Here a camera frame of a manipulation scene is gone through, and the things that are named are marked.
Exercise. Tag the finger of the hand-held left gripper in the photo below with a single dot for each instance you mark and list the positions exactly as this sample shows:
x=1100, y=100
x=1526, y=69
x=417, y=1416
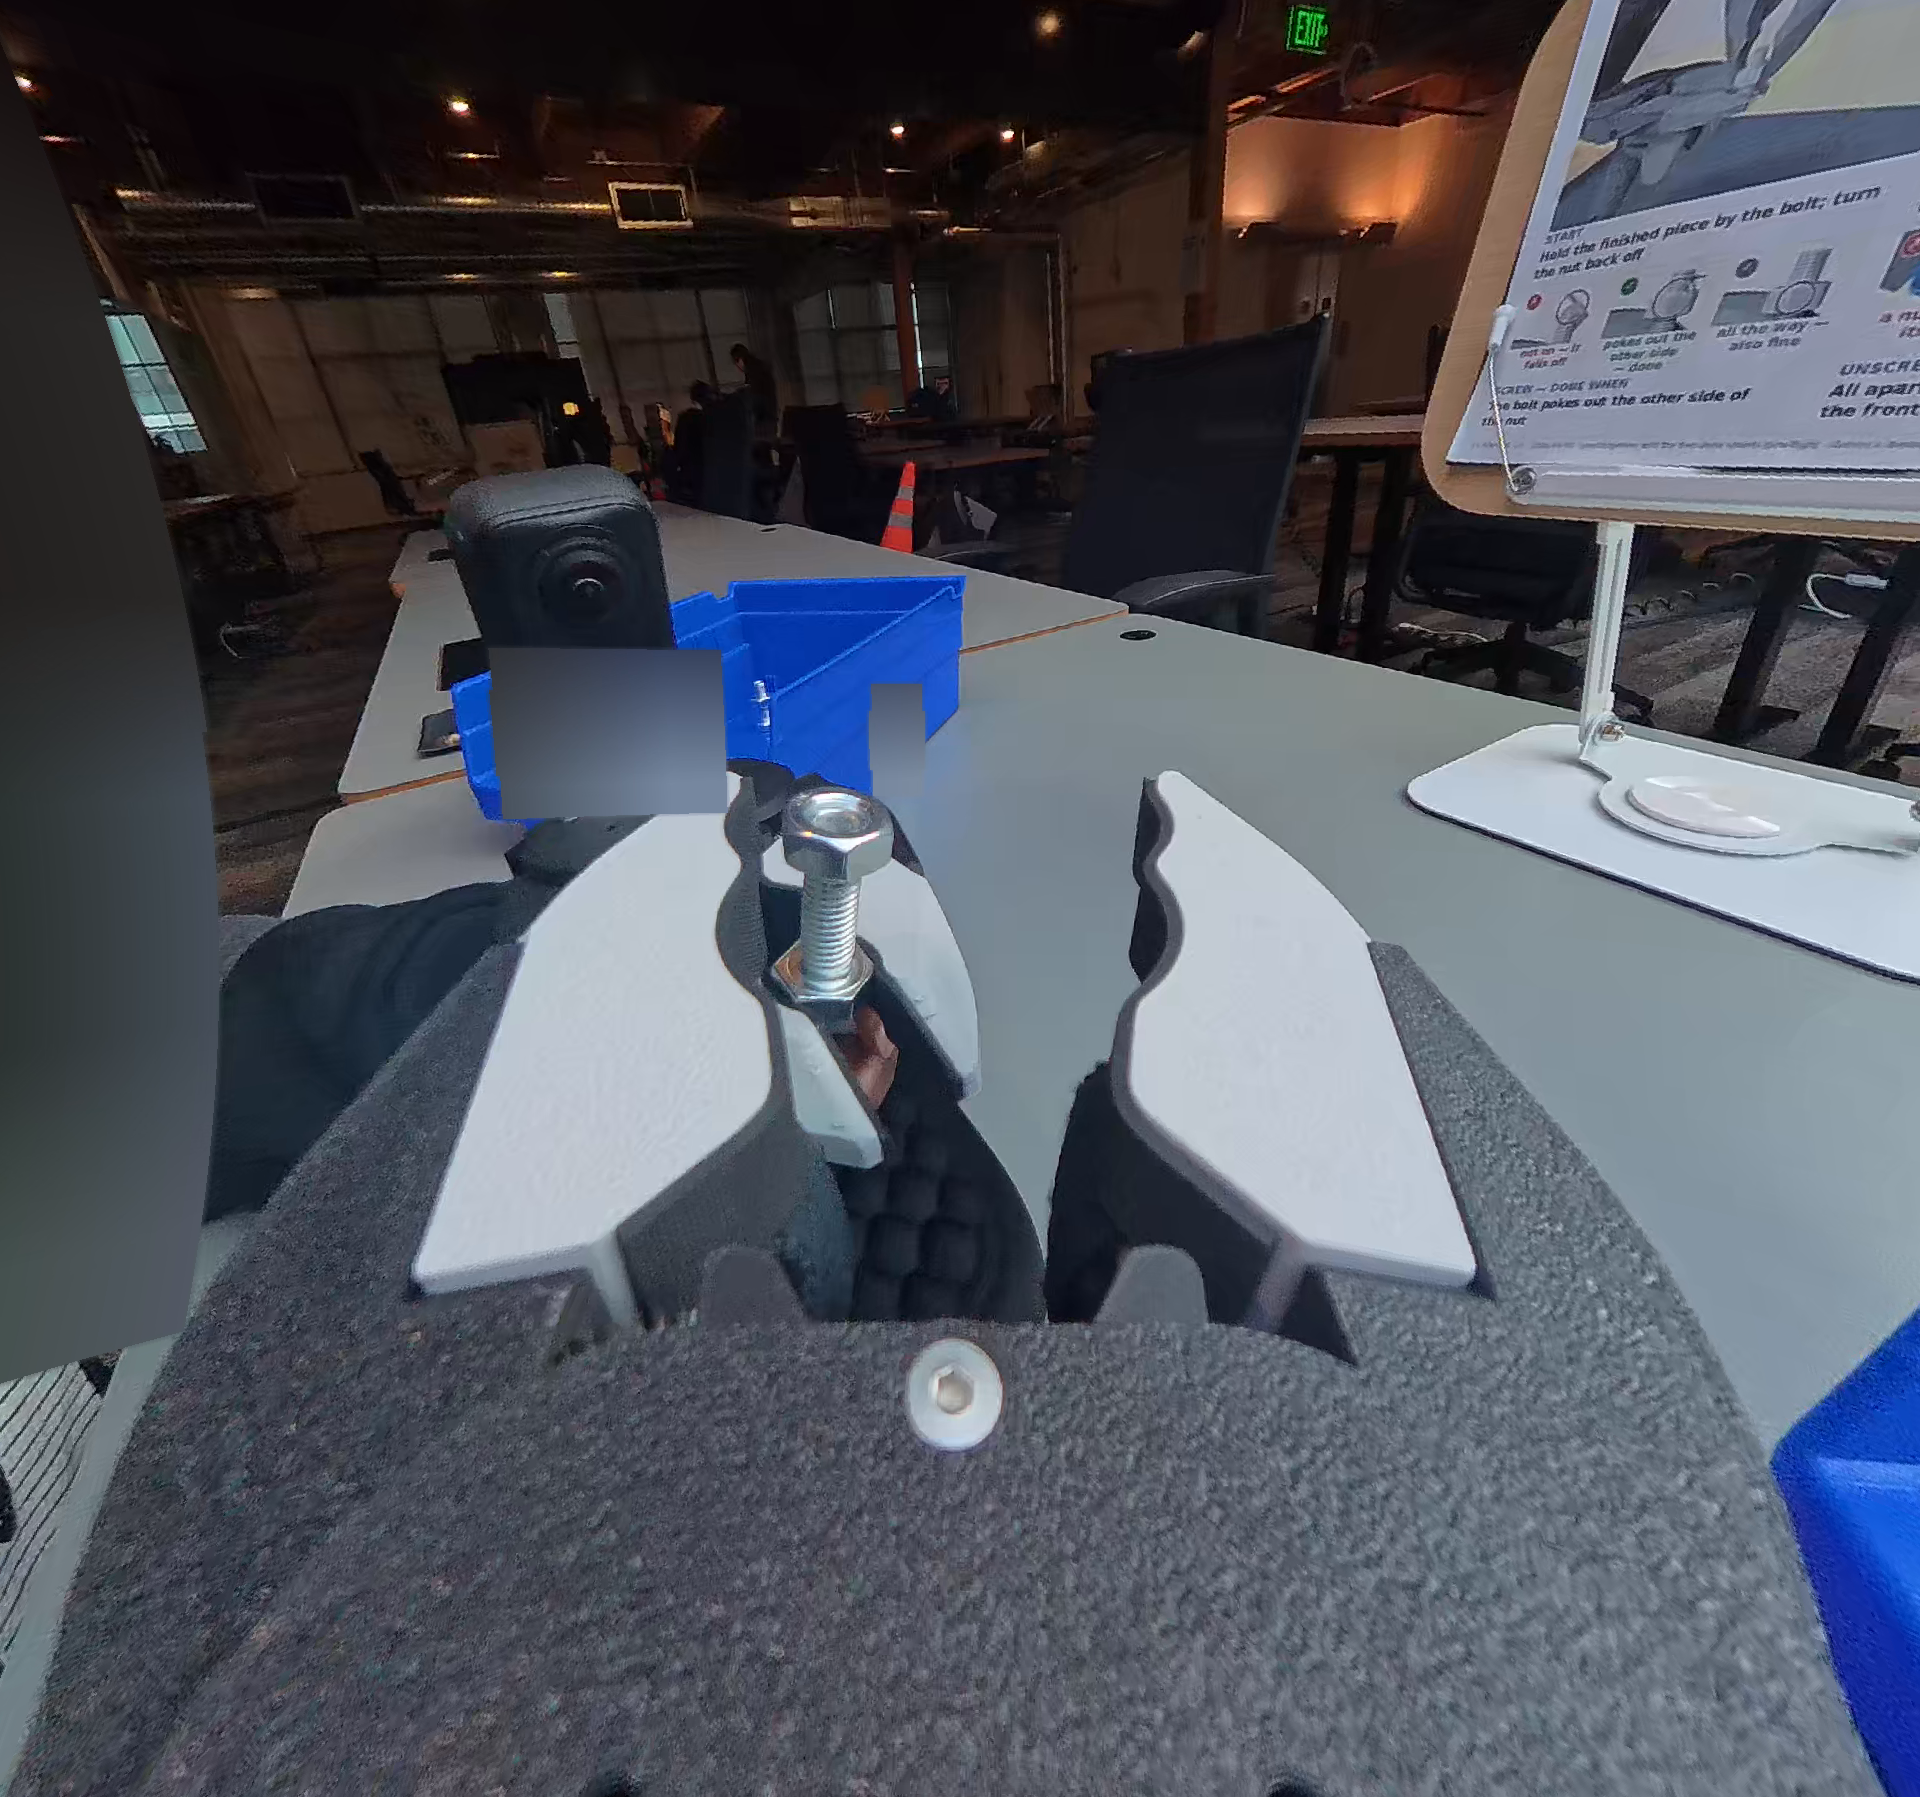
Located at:
x=835, y=1100
x=929, y=972

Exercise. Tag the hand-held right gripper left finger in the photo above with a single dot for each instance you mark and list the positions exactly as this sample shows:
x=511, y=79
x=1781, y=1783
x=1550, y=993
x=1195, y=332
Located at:
x=602, y=1063

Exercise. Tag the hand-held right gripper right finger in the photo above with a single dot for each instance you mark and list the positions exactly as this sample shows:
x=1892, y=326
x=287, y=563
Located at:
x=1292, y=1077

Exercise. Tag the silver hex nut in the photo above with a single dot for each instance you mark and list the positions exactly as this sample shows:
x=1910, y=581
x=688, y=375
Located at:
x=817, y=860

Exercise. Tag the blue plastic bin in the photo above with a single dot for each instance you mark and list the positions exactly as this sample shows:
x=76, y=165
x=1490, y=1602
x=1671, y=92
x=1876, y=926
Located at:
x=841, y=643
x=1860, y=1556

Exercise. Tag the person's left forearm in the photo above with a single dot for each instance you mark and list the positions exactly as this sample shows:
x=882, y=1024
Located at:
x=332, y=1017

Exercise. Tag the person's left hand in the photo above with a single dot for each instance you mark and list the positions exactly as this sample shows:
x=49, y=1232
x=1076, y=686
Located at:
x=874, y=1053

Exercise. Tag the cardboard box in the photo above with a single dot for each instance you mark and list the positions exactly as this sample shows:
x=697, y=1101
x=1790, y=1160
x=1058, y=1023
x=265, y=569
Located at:
x=504, y=449

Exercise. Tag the black dimpled foam pad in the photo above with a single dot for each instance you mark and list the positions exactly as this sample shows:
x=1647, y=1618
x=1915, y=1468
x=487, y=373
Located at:
x=938, y=1226

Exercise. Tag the orange traffic cone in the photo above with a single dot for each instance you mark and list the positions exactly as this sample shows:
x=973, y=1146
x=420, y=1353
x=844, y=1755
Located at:
x=899, y=515

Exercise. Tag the tall paned window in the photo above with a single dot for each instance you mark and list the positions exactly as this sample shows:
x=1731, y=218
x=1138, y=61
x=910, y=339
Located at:
x=841, y=336

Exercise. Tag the white ceiling vent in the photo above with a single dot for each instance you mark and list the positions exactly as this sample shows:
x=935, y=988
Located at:
x=649, y=204

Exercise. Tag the large paned window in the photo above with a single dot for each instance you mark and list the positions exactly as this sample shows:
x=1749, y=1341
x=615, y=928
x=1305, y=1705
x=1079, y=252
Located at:
x=151, y=388

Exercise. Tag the black office chair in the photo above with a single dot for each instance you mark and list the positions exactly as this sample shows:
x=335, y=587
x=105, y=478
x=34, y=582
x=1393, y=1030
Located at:
x=1201, y=461
x=1485, y=575

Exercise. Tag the wood-edged grey table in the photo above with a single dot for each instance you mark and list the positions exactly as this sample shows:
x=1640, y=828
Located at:
x=1367, y=429

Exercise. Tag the black white printed clothing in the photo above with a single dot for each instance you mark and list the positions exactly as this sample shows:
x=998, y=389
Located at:
x=44, y=1452

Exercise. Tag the white paper sign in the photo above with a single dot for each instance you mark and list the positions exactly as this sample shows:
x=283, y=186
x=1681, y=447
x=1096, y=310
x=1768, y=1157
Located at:
x=1725, y=298

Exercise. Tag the green exit sign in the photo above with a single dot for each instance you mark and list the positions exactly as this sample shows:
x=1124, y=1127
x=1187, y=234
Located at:
x=1308, y=29

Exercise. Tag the wooden wall light shelf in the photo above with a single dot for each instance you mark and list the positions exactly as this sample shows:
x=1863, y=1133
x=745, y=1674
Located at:
x=1320, y=234

